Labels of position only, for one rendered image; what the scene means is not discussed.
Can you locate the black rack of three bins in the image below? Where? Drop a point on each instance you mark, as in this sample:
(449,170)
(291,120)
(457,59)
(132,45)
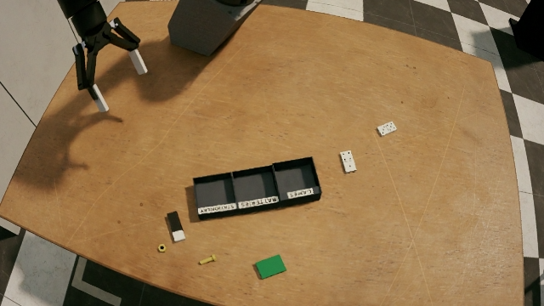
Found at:
(253,183)

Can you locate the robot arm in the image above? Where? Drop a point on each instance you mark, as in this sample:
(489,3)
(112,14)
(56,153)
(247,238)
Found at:
(73,7)

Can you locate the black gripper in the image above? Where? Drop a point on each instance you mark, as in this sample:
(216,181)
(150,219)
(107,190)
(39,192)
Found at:
(94,38)

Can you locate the yellow bolt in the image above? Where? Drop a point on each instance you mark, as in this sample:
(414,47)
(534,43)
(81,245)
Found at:
(213,257)

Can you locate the white domino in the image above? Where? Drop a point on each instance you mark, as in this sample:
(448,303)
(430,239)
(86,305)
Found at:
(386,129)
(348,161)

